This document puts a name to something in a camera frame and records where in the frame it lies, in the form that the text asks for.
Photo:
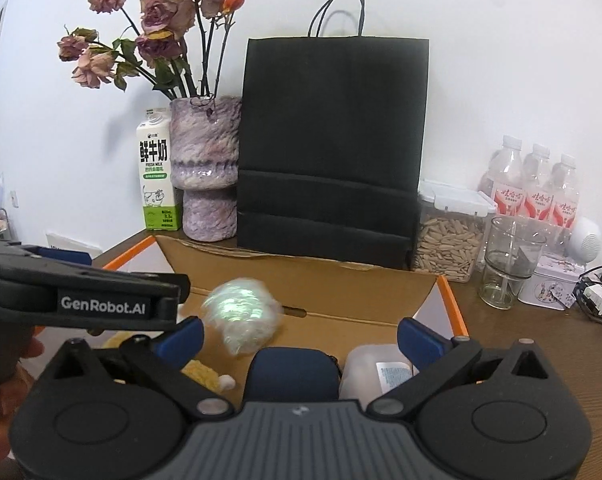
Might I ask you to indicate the purple marbled vase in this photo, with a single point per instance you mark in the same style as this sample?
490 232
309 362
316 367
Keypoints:
206 160

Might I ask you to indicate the orange cardboard box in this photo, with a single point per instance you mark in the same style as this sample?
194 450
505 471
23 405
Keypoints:
331 285

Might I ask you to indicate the translucent white plastic container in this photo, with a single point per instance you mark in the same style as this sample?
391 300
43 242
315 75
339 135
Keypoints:
366 370

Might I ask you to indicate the dark blue zip case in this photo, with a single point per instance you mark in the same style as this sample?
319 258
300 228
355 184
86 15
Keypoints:
291 372

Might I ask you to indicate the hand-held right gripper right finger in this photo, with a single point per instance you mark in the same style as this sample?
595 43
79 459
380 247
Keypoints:
418 340

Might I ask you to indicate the dried rose bouquet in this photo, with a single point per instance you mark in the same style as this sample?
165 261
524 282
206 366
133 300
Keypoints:
158 12

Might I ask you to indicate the white printed tin box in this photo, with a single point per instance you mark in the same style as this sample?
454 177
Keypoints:
551 285

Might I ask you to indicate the black paper bag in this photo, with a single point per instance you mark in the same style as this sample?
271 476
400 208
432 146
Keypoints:
331 135

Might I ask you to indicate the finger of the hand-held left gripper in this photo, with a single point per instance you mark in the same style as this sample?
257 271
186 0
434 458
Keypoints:
106 280
68 257

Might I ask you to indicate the iridescent mesh ball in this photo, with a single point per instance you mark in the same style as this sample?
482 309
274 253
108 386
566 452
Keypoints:
241 312

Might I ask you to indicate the yellow plush toy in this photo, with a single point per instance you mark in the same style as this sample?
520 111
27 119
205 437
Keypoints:
201 372

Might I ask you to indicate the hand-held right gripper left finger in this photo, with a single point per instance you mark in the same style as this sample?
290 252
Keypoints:
183 337

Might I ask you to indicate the green white milk carton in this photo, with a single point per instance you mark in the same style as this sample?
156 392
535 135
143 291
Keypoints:
156 170

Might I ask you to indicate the person's left hand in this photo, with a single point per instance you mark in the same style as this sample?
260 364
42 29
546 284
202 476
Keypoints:
31 349

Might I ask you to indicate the white wall socket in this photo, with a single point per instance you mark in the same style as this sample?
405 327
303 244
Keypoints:
14 199

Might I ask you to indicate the clear seed storage container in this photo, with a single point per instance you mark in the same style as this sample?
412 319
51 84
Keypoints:
446 245

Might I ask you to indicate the red label water bottle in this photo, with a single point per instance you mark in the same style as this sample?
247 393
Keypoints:
565 200
503 180
536 185

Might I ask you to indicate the white charger plug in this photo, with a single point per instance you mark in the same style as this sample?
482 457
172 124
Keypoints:
595 300

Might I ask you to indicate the clear glass cup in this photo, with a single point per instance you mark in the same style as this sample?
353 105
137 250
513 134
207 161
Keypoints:
511 260

